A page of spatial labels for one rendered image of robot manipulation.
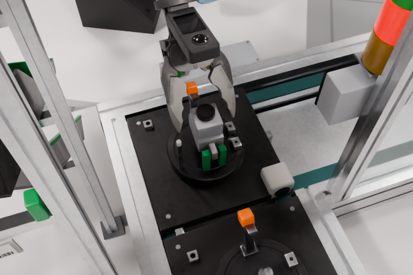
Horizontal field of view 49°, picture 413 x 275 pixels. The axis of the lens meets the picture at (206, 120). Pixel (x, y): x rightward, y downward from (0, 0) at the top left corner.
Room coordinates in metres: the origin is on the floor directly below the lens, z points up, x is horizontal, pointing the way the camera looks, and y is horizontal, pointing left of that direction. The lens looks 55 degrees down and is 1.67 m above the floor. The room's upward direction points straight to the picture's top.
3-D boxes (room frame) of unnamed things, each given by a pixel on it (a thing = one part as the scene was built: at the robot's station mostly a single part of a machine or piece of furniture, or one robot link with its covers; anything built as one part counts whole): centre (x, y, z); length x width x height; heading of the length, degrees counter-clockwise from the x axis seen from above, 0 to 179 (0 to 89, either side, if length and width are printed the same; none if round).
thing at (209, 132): (0.42, 0.00, 1.06); 0.08 x 0.04 x 0.07; 17
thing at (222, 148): (0.39, -0.03, 1.01); 0.01 x 0.01 x 0.05; 19
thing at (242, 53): (0.66, -0.01, 0.93); 0.21 x 0.07 x 0.06; 109
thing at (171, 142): (0.43, 0.00, 0.98); 0.14 x 0.14 x 0.02
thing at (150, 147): (0.43, 0.00, 0.96); 0.24 x 0.24 x 0.02; 19
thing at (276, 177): (0.37, -0.12, 0.97); 0.05 x 0.05 x 0.04; 19
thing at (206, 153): (0.38, 0.00, 1.01); 0.01 x 0.01 x 0.05; 19
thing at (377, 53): (0.38, -0.22, 1.29); 0.05 x 0.05 x 0.05
